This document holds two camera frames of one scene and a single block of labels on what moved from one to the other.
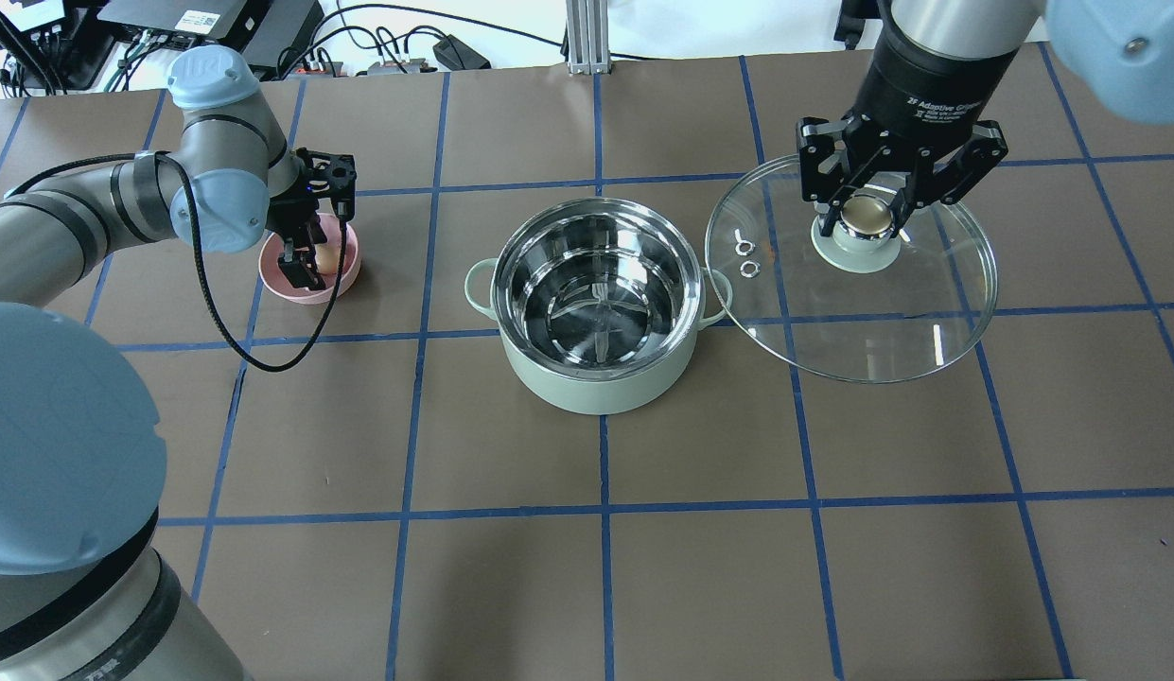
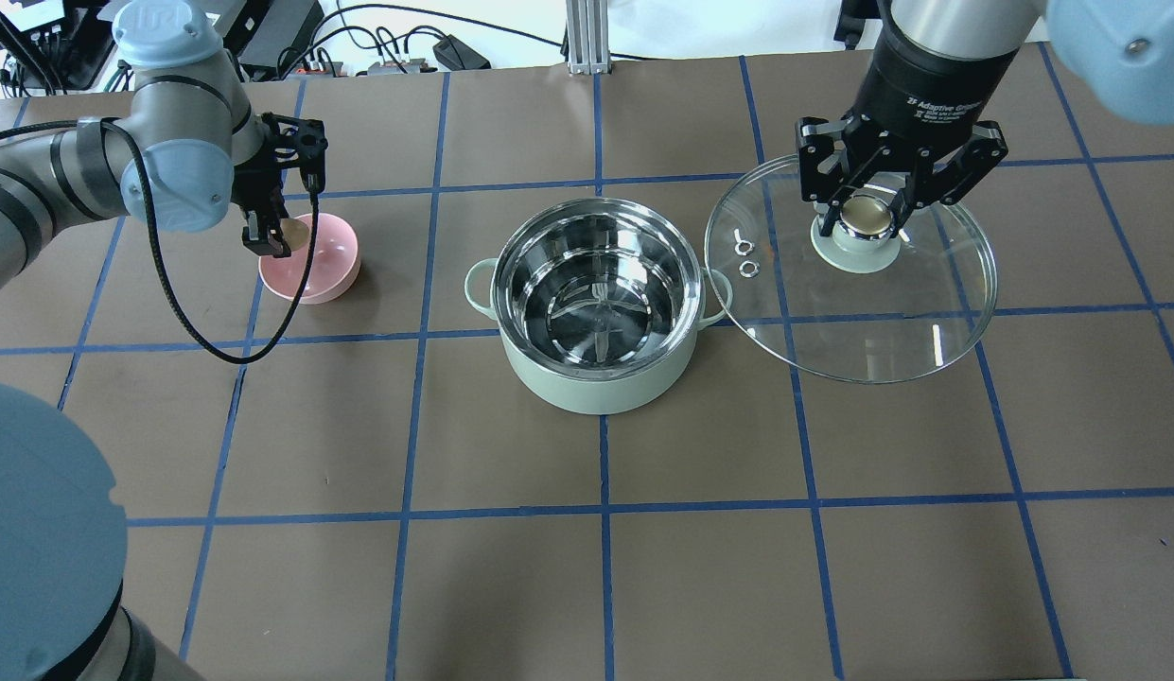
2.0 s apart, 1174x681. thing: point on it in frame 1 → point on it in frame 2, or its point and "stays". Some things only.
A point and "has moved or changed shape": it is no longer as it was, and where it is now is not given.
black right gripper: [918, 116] stays
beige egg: [328, 257] has moved or changed shape
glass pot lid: [863, 306] stays
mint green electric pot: [599, 303] stays
